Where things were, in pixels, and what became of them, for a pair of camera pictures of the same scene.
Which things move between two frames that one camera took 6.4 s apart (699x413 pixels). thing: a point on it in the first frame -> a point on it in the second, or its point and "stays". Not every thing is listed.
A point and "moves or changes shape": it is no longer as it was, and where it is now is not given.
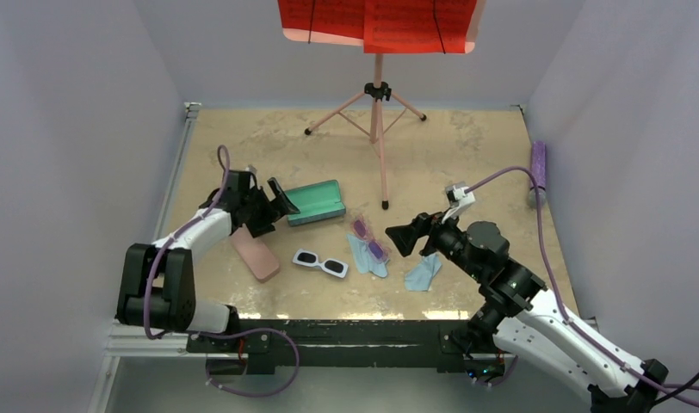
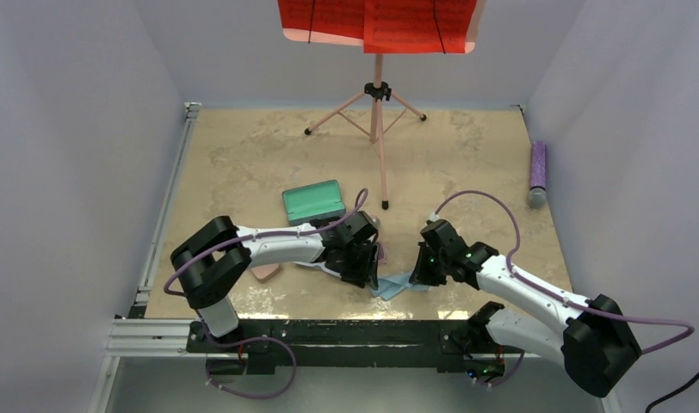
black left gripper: x=274 y=210 -> x=367 y=272
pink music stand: x=374 y=111 stays
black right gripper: x=405 y=236 -> x=420 y=275
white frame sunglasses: x=329 y=265 stays
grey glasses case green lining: x=315 y=202 stays
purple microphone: x=539 y=171 stays
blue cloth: x=365 y=263 moves or changes shape
